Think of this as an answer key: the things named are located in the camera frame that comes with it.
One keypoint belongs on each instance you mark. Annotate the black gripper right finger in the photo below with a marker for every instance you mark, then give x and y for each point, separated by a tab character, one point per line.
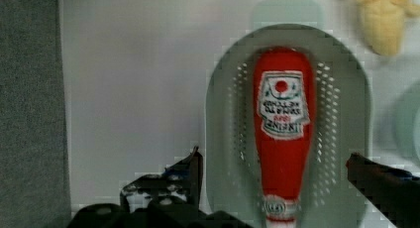
394	192

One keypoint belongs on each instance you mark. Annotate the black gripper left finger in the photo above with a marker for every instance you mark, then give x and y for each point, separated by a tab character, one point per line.
182	180

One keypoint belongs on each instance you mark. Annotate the red ketchup bottle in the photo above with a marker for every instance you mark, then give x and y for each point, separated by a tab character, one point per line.
284	96

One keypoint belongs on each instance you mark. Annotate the green oval strainer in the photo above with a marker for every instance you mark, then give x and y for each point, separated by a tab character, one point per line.
233	175

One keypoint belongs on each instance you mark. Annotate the green cup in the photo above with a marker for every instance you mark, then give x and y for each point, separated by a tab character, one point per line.
406	121

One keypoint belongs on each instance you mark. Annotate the yellow peeled banana toy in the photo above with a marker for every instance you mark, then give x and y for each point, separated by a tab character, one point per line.
383	23

